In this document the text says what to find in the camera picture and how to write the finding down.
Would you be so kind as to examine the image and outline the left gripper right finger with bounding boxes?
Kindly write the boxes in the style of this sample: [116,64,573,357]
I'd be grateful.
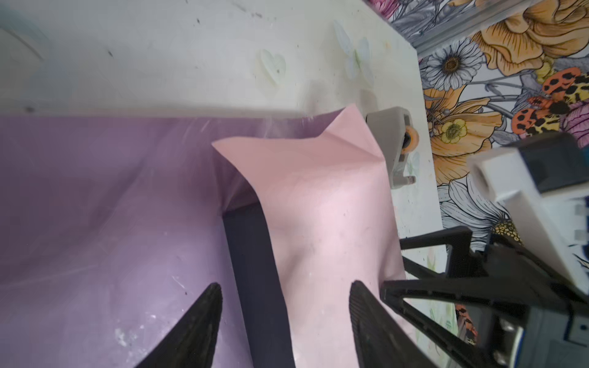
[349,281,435,368]

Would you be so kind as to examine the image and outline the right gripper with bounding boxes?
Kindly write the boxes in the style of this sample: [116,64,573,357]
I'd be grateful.
[380,132,588,367]

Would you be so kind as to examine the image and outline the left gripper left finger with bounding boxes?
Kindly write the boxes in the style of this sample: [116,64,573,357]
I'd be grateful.
[138,283,223,368]

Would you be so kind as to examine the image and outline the dark navy gift box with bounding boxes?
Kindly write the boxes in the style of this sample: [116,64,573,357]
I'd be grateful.
[223,202,295,368]

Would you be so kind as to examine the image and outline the purple wrapping paper sheet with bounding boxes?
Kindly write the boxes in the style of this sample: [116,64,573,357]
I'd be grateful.
[1,113,336,367]

